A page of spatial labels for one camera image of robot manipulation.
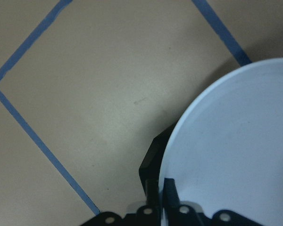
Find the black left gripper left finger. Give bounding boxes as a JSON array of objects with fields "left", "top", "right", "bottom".
[{"left": 145, "top": 178, "right": 161, "bottom": 226}]

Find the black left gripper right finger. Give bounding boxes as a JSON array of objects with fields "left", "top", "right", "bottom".
[{"left": 163, "top": 178, "right": 181, "bottom": 226}]

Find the light blue plate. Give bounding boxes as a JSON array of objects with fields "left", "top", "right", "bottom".
[{"left": 158, "top": 58, "right": 283, "bottom": 226}]

